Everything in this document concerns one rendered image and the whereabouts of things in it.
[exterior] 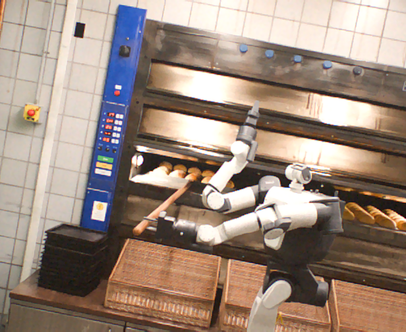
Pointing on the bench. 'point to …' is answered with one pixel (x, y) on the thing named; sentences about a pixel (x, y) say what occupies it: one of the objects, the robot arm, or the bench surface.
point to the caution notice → (99, 211)
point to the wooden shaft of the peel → (161, 209)
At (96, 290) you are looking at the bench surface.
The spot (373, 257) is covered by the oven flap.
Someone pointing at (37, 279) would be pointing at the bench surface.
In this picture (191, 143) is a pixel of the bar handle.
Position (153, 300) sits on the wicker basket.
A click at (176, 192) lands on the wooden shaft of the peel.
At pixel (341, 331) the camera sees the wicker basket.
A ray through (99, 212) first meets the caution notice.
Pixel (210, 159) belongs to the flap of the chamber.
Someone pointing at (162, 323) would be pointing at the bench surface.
